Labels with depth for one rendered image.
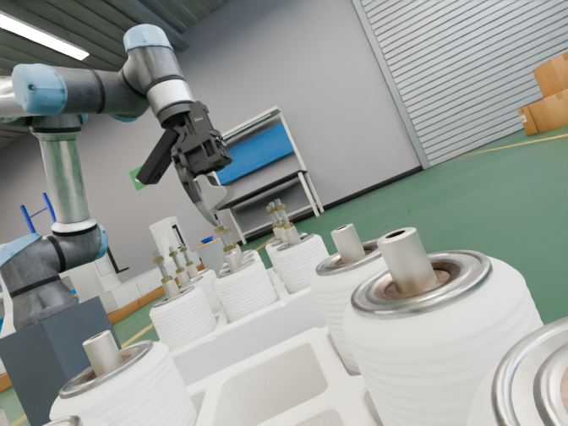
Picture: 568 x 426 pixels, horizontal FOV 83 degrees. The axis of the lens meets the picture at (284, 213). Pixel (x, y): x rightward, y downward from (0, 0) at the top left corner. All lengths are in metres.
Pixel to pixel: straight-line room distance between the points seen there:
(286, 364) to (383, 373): 0.21
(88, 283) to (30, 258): 2.32
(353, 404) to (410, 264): 0.11
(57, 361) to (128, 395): 0.73
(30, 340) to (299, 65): 5.43
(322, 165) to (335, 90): 1.24
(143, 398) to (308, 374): 0.17
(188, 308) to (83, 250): 0.61
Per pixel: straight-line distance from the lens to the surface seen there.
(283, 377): 0.38
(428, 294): 0.17
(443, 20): 5.99
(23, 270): 1.09
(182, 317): 0.57
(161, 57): 0.64
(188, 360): 0.56
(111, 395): 0.30
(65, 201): 1.10
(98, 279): 3.31
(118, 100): 0.69
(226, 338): 0.54
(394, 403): 0.18
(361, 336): 0.17
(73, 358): 1.05
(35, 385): 1.11
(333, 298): 0.27
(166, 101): 0.60
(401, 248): 0.18
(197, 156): 0.58
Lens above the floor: 0.32
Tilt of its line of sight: 1 degrees down
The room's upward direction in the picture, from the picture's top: 23 degrees counter-clockwise
